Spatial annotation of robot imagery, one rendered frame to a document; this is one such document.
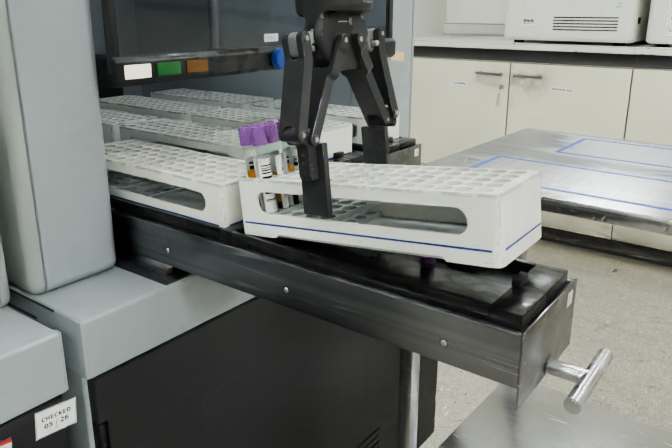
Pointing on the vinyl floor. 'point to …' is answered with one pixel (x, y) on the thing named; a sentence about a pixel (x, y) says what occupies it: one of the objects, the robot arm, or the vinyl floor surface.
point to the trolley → (633, 189)
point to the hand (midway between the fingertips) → (349, 180)
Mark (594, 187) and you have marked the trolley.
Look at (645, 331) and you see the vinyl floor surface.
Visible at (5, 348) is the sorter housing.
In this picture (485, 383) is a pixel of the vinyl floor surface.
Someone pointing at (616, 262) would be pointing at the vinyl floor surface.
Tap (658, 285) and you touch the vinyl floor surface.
